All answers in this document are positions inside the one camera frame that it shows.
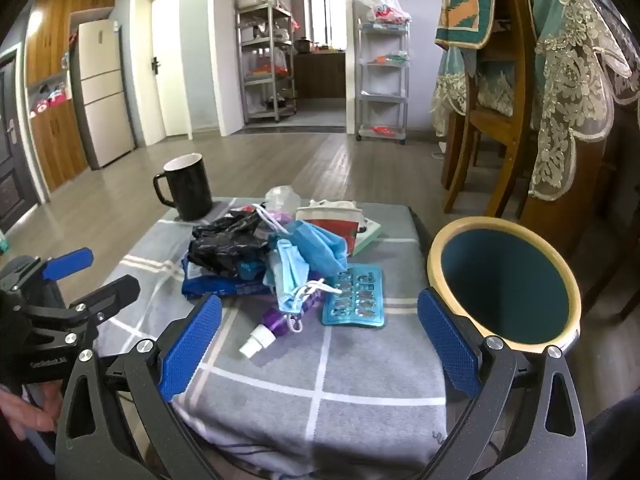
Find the teal blister pack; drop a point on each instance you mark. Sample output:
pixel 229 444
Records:
pixel 355 300

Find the grey checked blanket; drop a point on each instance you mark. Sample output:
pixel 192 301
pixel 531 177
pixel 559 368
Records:
pixel 325 410

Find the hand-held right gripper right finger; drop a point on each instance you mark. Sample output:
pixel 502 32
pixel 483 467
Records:
pixel 450 345

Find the white storage trolley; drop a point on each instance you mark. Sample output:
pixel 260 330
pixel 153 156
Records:
pixel 382 100

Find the light blue face mask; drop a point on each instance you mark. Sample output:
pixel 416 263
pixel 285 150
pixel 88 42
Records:
pixel 290 270

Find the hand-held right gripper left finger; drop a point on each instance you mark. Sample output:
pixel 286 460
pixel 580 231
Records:
pixel 192 345

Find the black plastic bag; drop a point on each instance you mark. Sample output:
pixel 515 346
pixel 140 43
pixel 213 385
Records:
pixel 225 247

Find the purple spray bottle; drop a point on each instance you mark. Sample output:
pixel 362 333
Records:
pixel 272 322

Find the black mug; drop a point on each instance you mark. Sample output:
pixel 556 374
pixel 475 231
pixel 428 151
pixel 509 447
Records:
pixel 190 190

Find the white plastic bag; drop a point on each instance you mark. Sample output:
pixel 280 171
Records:
pixel 385 7

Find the white door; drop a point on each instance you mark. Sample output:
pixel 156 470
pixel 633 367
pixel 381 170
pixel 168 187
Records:
pixel 172 60

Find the blue packet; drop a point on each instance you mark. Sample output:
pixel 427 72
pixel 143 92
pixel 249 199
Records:
pixel 220 287

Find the person's left hand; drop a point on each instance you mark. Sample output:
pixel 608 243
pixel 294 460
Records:
pixel 27 412

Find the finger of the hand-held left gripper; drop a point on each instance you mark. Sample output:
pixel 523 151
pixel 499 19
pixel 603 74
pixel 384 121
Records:
pixel 112 295
pixel 70 262

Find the brown kitchen cabinet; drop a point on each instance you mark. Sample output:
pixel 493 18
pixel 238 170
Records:
pixel 320 75

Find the red white packet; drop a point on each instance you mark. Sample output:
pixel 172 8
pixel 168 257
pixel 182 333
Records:
pixel 335 225

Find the dark entrance door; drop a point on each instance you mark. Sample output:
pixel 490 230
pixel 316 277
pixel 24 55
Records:
pixel 12 160

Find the green patterned cushion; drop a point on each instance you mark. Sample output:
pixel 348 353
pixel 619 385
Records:
pixel 465 5

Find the white green medicine box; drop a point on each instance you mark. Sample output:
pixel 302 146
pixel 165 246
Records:
pixel 367 235

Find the beige refrigerator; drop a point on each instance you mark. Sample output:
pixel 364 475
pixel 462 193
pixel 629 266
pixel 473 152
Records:
pixel 102 100

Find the metal shelf rack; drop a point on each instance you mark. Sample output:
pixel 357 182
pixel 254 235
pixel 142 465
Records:
pixel 265 60

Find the clear plastic bottle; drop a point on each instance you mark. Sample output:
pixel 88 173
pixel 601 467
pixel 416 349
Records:
pixel 282 200

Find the person's dark clothing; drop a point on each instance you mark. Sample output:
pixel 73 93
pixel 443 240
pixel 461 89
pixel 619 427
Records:
pixel 612 440

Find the beige teal trash bin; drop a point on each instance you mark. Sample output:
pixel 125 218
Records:
pixel 505 285

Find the lace tablecloth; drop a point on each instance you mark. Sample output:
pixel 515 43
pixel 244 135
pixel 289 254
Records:
pixel 565 85

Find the window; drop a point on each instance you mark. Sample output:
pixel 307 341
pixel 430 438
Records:
pixel 325 15

